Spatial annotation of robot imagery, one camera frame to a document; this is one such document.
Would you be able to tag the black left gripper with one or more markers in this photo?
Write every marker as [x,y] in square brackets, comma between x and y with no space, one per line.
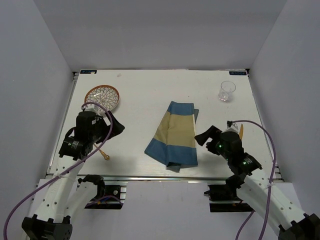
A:
[117,128]

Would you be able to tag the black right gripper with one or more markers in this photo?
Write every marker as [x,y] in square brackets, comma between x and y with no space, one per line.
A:
[213,132]

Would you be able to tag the blue yellow striped cloth placemat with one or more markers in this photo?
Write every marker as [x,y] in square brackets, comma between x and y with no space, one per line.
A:
[173,143]

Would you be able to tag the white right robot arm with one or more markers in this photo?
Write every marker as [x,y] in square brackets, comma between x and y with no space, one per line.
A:
[250,184]

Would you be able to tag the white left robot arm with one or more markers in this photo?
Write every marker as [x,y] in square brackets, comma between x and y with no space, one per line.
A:
[53,219]

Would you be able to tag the gold knife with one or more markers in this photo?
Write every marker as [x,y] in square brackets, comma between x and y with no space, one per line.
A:
[241,132]

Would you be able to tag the gold fork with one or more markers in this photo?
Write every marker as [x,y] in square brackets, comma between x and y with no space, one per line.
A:
[105,156]

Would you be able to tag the floral patterned ceramic plate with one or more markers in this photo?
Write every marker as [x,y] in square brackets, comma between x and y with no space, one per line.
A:
[105,95]

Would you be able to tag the clear drinking glass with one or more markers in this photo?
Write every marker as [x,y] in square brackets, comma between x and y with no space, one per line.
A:
[227,88]

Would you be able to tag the blue label sticker right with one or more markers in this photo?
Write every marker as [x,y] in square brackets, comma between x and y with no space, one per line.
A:
[238,73]

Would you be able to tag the blue label sticker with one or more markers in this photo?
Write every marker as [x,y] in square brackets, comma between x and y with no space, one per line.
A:
[238,73]
[89,72]

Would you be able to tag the blue label sticker left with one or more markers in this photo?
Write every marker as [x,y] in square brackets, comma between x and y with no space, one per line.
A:
[89,72]

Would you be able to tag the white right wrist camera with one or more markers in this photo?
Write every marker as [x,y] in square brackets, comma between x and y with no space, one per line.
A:
[231,127]

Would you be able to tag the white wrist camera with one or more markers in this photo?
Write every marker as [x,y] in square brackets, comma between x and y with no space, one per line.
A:
[231,127]
[95,109]

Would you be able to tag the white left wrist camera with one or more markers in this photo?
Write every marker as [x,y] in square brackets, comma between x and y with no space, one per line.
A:
[95,109]

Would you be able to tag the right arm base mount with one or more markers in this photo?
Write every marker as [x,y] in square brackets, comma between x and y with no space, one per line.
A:
[222,199]

